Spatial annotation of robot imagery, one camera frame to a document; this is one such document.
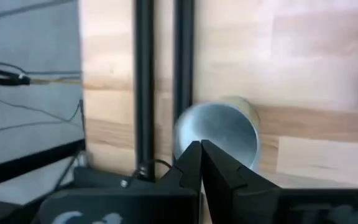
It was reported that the black cable connector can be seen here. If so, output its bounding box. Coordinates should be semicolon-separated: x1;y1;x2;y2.
0;64;31;86

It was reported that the green and orange labelled can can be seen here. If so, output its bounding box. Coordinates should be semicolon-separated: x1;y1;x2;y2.
172;95;261;172

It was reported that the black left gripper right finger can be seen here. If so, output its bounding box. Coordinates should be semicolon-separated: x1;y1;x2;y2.
201;139;358;224

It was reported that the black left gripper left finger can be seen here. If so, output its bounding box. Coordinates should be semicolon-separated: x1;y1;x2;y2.
38;140;203;224

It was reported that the black aluminium table frame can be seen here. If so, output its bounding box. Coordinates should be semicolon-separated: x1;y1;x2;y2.
134;0;195;183

